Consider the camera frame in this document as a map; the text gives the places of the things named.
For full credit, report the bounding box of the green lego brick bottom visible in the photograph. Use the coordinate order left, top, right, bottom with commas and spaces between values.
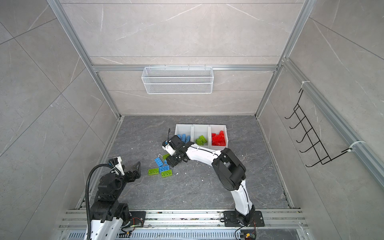
161, 170, 173, 178

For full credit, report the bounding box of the red lego brick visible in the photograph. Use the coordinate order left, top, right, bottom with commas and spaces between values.
212, 133, 217, 145

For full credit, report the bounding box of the white three-compartment bin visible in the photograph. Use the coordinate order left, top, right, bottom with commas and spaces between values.
175, 124, 229, 150

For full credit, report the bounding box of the red arch lego piece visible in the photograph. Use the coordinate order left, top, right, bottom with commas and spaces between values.
215, 131, 227, 147

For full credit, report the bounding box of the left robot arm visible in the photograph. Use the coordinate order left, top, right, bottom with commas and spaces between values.
85, 157, 145, 240

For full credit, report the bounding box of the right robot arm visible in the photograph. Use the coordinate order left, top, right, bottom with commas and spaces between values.
162, 141, 255, 226

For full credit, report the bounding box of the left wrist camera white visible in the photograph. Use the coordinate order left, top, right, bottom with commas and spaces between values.
108, 157, 125, 176

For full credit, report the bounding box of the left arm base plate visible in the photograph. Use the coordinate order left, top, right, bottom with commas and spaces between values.
122, 211, 147, 228

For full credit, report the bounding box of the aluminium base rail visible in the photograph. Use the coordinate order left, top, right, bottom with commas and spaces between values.
59, 209, 313, 240

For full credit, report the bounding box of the white wire mesh basket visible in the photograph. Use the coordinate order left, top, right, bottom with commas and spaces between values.
142, 67, 214, 95

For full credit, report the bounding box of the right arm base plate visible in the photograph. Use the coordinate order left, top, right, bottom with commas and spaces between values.
220, 211, 265, 227

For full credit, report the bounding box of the black wire hook rack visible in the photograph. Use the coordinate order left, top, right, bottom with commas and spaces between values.
284, 89, 353, 168

